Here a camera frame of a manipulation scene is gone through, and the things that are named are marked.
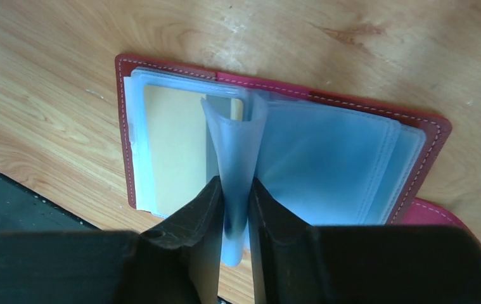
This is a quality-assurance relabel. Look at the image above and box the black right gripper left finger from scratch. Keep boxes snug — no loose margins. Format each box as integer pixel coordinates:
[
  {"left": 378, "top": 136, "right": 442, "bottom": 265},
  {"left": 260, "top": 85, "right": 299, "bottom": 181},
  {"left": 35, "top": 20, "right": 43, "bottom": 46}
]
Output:
[{"left": 0, "top": 177, "right": 224, "bottom": 303}]

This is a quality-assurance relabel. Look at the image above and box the red leather card holder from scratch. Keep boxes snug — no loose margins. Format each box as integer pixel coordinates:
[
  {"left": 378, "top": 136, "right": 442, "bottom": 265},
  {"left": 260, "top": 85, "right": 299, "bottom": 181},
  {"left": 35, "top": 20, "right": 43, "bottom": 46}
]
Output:
[{"left": 115, "top": 54, "right": 463, "bottom": 266}]

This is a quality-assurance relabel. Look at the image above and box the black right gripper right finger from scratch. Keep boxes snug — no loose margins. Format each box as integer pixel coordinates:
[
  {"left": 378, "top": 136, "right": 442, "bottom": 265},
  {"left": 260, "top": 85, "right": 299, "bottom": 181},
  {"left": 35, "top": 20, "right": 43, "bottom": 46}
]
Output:
[{"left": 248, "top": 180, "right": 481, "bottom": 303}]

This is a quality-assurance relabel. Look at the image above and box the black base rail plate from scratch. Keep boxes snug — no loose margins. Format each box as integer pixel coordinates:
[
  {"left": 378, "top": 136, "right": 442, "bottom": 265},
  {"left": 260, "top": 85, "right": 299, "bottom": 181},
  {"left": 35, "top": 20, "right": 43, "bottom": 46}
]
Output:
[{"left": 0, "top": 173, "right": 96, "bottom": 232}]

